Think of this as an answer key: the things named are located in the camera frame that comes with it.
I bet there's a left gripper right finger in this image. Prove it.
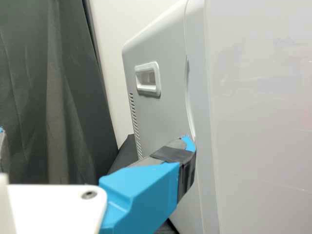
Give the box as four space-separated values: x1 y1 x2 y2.
98 134 197 234

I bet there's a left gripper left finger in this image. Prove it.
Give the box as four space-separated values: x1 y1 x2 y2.
0 126 6 173

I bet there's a white box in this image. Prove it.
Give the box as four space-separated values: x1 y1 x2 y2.
121 0 312 234

